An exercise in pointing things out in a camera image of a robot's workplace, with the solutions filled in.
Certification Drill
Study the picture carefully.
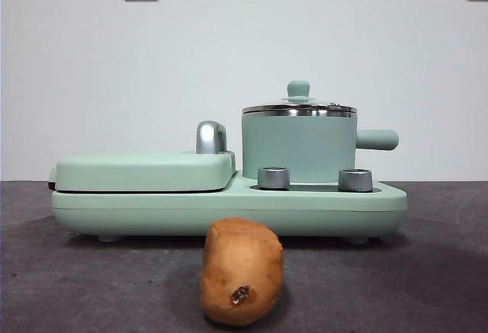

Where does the green pot with side handle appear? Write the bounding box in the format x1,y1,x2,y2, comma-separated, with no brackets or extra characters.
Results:
241,108,400,183

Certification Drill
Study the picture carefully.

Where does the silver control knob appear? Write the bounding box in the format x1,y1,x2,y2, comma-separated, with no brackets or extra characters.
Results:
338,168,374,192
257,166,291,190

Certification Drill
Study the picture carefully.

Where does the brown potato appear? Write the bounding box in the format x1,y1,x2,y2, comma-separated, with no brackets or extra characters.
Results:
201,216,285,328

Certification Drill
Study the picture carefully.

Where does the chrome griddle cover handle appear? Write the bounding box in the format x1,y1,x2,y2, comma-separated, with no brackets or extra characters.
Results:
196,120,229,155

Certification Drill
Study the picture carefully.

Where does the glass lid with green knob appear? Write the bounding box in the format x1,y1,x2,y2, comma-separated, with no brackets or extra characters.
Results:
242,79,358,114

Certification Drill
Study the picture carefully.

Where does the green griddle cover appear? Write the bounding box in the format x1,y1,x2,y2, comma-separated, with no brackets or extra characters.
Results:
47,149,236,194

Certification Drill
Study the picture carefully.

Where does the green breakfast machine base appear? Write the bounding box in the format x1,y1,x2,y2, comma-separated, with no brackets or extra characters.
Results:
51,170,409,244

